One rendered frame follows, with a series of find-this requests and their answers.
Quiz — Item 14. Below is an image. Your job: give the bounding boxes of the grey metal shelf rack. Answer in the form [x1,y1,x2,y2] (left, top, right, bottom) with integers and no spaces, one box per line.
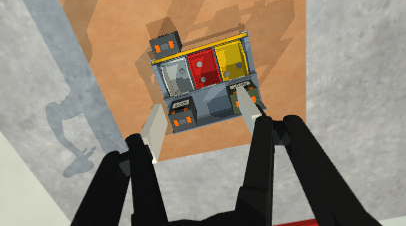
[149,31,267,134]

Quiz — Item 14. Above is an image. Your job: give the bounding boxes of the yellow open bin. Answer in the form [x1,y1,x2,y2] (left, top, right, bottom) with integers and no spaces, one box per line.
[214,40,249,81]

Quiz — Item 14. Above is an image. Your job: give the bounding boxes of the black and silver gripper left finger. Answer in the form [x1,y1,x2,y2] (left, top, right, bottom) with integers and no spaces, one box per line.
[70,103,168,226]

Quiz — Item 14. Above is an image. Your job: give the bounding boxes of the red bin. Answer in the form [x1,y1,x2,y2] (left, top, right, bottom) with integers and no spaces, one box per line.
[187,49,221,89]

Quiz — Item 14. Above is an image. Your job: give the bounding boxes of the black tool case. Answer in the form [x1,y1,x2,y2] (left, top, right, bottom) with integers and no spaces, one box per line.
[168,96,197,132]

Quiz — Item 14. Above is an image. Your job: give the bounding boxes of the grey open bin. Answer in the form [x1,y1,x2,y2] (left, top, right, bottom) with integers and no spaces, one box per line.
[161,56,196,96]

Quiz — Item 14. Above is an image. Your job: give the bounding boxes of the dark green tool case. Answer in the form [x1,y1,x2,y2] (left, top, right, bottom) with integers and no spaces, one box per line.
[226,80,261,114]

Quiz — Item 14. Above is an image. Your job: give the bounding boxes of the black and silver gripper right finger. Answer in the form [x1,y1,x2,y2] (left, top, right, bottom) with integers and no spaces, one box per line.
[231,86,383,226]

